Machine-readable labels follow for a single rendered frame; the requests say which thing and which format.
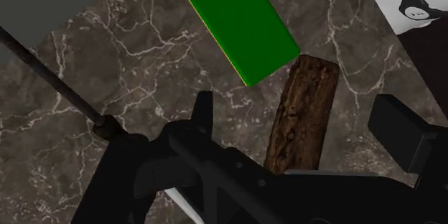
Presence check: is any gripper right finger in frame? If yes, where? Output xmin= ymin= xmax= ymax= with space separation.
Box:
xmin=367 ymin=93 xmax=448 ymax=196

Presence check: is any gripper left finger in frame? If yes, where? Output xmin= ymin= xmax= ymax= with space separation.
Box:
xmin=134 ymin=90 xmax=285 ymax=224

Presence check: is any green flat box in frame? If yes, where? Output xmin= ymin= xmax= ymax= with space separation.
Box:
xmin=179 ymin=0 xmax=302 ymax=88

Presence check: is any brown wooden block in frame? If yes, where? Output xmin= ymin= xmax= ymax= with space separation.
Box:
xmin=263 ymin=54 xmax=341 ymax=176

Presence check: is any black long-handled kitchen tool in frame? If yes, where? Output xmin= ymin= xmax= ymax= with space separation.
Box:
xmin=0 ymin=25 xmax=157 ymax=224

